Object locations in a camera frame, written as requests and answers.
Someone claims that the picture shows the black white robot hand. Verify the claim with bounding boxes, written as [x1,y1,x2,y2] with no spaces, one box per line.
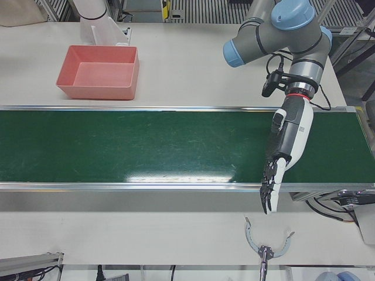
[259,92,315,216]

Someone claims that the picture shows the black electronics box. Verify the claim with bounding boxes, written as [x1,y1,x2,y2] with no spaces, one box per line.
[336,189,375,207]

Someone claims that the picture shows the pink plastic box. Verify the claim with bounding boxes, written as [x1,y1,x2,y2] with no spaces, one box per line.
[55,44,141,101]

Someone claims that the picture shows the green conveyor belt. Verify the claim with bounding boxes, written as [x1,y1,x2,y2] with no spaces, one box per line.
[0,105,375,194]

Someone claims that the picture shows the white device housing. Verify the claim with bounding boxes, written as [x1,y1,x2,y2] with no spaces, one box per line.
[353,204,375,246]

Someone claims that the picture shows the pale blue rounded object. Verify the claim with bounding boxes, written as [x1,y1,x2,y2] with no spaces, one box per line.
[336,270,357,281]
[318,270,338,281]

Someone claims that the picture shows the white cylindrical column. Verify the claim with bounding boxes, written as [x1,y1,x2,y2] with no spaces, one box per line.
[69,0,108,20]

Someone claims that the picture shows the aluminium profile bar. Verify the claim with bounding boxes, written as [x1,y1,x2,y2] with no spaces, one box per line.
[0,251,64,281]

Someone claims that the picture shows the beige board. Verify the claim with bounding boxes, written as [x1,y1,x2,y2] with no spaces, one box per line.
[0,0,48,28]

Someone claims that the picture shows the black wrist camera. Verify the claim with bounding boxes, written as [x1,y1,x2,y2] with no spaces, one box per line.
[261,70,289,98]

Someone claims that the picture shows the black camera cable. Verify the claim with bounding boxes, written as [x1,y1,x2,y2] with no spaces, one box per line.
[265,52,332,111]

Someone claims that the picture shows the aluminium table frame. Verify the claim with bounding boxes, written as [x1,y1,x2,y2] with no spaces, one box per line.
[330,17,375,102]

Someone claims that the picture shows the grey curved clamp bracket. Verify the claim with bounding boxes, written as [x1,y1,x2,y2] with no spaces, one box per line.
[244,216,296,281]

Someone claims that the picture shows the yellow black post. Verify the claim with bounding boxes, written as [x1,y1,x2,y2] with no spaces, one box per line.
[160,0,172,22]

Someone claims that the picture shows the white mounting bracket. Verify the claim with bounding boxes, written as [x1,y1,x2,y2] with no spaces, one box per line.
[79,16,132,47]

